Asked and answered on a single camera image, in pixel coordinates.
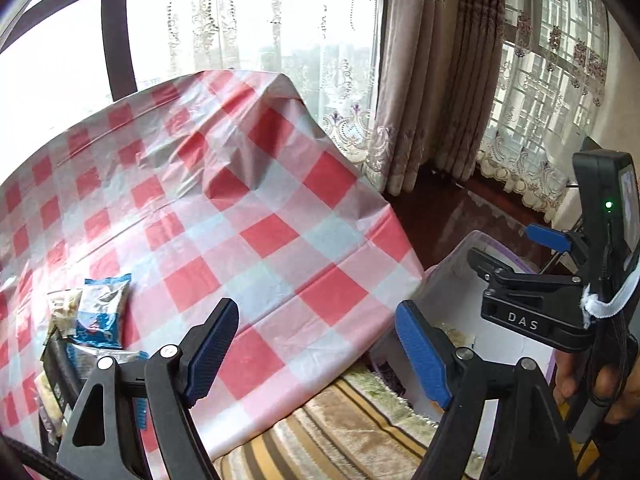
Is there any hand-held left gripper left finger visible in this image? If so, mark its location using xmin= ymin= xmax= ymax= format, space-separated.
xmin=56 ymin=298 xmax=241 ymax=480

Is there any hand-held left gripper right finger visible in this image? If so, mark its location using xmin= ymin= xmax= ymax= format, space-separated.
xmin=394 ymin=300 xmax=576 ymax=480

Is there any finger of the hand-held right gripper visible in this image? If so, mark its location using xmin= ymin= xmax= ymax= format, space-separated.
xmin=467 ymin=247 xmax=584 ymax=292
xmin=526 ymin=224 xmax=591 ymax=266

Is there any white plastic storage box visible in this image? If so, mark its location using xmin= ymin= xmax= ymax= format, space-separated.
xmin=370 ymin=230 xmax=576 ymax=466

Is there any person's right hand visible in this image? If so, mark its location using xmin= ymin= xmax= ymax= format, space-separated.
xmin=555 ymin=351 xmax=640 ymax=427

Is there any pale yellow snack packet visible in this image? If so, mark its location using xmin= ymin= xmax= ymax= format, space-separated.
xmin=434 ymin=321 xmax=477 ymax=348

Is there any blue white snack packet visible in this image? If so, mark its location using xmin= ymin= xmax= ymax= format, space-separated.
xmin=67 ymin=273 xmax=133 ymax=351

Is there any floral lace window curtain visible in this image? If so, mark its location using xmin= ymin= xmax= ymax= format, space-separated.
xmin=475 ymin=0 xmax=611 ymax=223

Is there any red white checkered tablecloth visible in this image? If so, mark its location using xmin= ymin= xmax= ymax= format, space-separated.
xmin=0 ymin=69 xmax=426 ymax=480

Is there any black snack packet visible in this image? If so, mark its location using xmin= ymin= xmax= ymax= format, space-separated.
xmin=41 ymin=337 xmax=86 ymax=413

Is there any clear beige snack packet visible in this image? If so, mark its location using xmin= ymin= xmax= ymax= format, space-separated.
xmin=46 ymin=289 xmax=85 ymax=337

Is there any pink embroidered heavy curtain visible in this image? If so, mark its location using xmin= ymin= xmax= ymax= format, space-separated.
xmin=360 ymin=0 xmax=508 ymax=196

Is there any sheer white lace curtain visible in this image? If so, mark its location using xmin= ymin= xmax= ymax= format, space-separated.
xmin=152 ymin=0 xmax=386 ymax=181

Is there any white elastic strap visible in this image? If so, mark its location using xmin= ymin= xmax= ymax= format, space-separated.
xmin=581 ymin=260 xmax=640 ymax=319

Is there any black braided cable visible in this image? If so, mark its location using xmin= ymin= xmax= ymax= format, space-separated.
xmin=0 ymin=432 xmax=68 ymax=480

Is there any dark window frame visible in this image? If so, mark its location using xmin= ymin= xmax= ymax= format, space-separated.
xmin=0 ymin=0 xmax=151 ymax=103

